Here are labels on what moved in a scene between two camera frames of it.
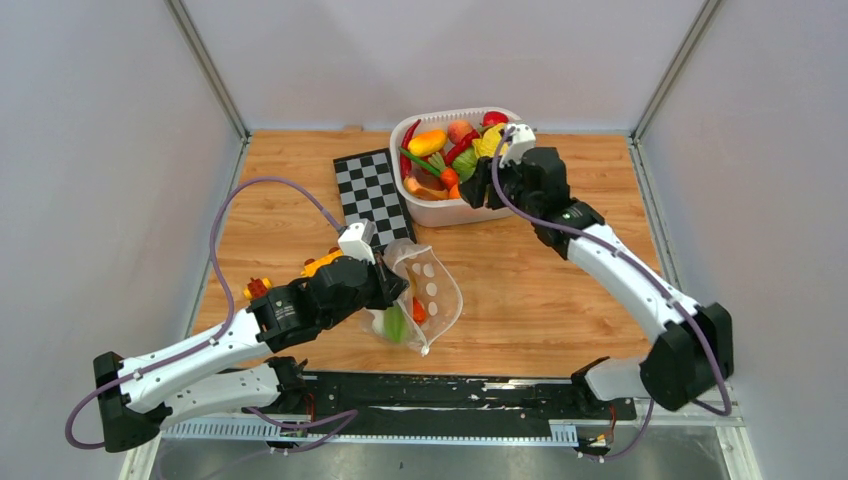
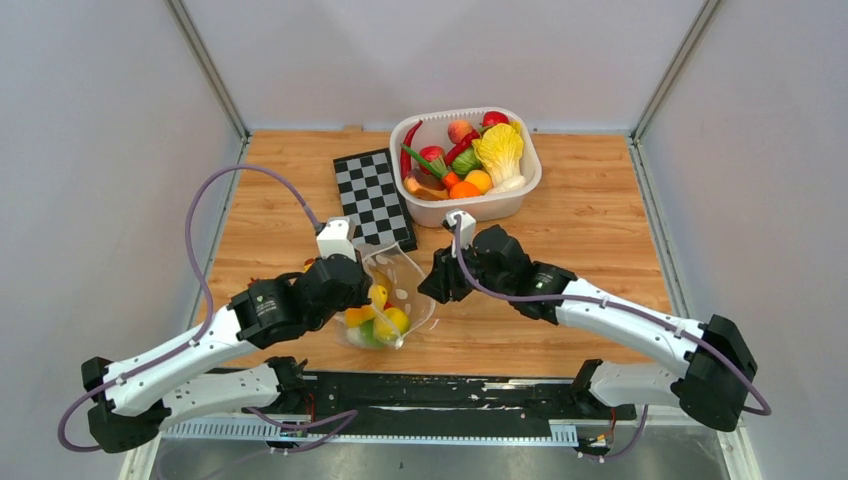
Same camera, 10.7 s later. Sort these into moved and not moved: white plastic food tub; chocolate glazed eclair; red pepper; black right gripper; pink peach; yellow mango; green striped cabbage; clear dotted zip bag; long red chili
Moved: yellow mango; black right gripper; clear dotted zip bag
Not moved: white plastic food tub; red pepper; chocolate glazed eclair; green striped cabbage; long red chili; pink peach
